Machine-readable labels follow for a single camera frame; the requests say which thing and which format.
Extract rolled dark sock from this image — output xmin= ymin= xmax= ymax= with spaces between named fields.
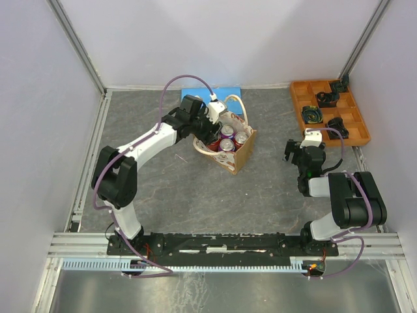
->
xmin=329 ymin=74 xmax=350 ymax=93
xmin=315 ymin=91 xmax=340 ymax=108
xmin=301 ymin=106 xmax=323 ymax=125
xmin=326 ymin=117 xmax=349 ymax=140

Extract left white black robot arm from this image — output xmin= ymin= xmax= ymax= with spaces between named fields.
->
xmin=91 ymin=95 xmax=227 ymax=254

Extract patterned canvas tote bag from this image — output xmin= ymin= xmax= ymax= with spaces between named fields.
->
xmin=193 ymin=95 xmax=257 ymax=175

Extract purple soda can rear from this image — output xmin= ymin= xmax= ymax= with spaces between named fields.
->
xmin=220 ymin=125 xmax=236 ymax=140

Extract rolled dark sock middle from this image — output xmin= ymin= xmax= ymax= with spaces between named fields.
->
xmin=315 ymin=91 xmax=340 ymax=108

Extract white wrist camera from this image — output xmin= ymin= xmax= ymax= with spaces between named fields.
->
xmin=207 ymin=93 xmax=227 ymax=125
xmin=300 ymin=128 xmax=323 ymax=148

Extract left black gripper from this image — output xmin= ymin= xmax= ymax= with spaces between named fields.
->
xmin=190 ymin=106 xmax=223 ymax=147

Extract orange compartment tray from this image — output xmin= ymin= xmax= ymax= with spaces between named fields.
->
xmin=289 ymin=80 xmax=371 ymax=147

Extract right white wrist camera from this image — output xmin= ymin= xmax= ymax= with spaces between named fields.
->
xmin=300 ymin=128 xmax=323 ymax=148

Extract red soda can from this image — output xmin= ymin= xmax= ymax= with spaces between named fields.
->
xmin=234 ymin=132 xmax=249 ymax=150
xmin=207 ymin=138 xmax=222 ymax=152

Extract rolled dark sock bottom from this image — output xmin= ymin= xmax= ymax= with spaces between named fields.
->
xmin=326 ymin=117 xmax=349 ymax=140

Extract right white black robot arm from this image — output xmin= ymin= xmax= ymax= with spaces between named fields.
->
xmin=280 ymin=139 xmax=387 ymax=256

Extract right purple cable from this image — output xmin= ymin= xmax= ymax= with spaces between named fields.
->
xmin=306 ymin=127 xmax=374 ymax=281

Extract blue slotted cable duct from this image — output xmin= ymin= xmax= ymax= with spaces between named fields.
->
xmin=61 ymin=258 xmax=307 ymax=273

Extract purple soda can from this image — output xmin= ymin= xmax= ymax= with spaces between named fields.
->
xmin=220 ymin=125 xmax=236 ymax=140
xmin=218 ymin=138 xmax=235 ymax=153

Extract aluminium frame rail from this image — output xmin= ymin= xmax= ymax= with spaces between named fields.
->
xmin=47 ymin=232 xmax=405 ymax=260

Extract blue printed folded cloth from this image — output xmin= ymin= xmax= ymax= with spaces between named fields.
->
xmin=180 ymin=87 xmax=243 ymax=115

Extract rolled dark sock left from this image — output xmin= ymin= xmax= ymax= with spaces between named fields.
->
xmin=301 ymin=106 xmax=323 ymax=125

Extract rolled dark sock top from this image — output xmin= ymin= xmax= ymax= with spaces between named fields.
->
xmin=329 ymin=74 xmax=350 ymax=93

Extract purple soda can front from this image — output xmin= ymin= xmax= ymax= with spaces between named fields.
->
xmin=218 ymin=138 xmax=235 ymax=153

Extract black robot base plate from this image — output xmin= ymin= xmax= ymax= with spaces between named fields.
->
xmin=106 ymin=231 xmax=340 ymax=266

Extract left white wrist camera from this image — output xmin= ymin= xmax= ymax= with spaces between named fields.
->
xmin=207 ymin=93 xmax=227 ymax=125

